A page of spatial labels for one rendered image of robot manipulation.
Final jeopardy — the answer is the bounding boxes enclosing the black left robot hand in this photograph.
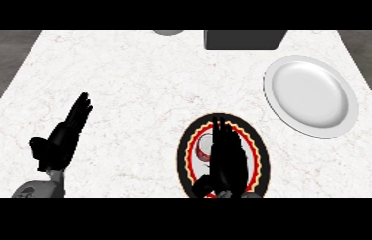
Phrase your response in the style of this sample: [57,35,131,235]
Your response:
[27,91,94,173]

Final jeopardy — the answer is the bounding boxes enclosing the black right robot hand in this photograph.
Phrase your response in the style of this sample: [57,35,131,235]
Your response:
[190,115,249,199]

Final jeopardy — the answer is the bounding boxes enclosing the black red patterned plate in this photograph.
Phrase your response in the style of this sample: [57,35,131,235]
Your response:
[175,112,269,199]

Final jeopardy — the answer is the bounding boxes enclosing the white plate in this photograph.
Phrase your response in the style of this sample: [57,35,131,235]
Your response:
[261,55,359,140]

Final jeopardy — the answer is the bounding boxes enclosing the dark grey box appliance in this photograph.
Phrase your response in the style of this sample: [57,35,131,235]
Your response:
[202,30,289,51]

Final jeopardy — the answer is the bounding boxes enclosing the grey round object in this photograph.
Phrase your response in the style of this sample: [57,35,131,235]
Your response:
[150,30,185,37]

